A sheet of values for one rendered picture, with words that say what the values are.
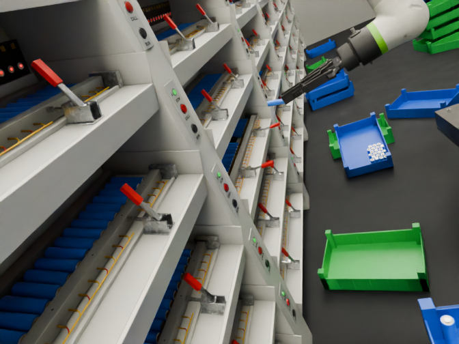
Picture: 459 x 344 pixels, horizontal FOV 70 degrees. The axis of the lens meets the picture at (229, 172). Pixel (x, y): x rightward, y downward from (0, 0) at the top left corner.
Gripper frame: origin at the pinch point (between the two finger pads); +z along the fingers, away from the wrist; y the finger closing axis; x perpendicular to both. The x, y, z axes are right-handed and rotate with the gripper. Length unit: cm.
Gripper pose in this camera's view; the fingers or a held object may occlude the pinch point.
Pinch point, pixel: (292, 93)
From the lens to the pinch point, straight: 107.2
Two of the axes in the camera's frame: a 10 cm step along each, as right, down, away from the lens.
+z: -7.7, 4.5, 4.5
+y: -1.8, 5.2, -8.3
